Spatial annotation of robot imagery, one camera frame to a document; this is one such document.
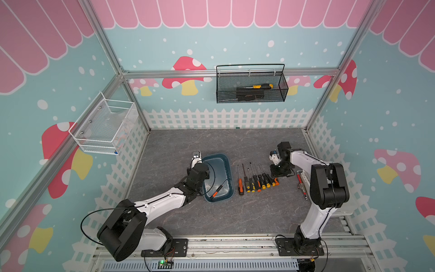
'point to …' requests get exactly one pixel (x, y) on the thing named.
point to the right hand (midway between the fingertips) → (275, 174)
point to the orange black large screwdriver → (240, 183)
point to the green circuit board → (165, 264)
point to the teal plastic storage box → (220, 166)
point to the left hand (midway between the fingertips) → (202, 165)
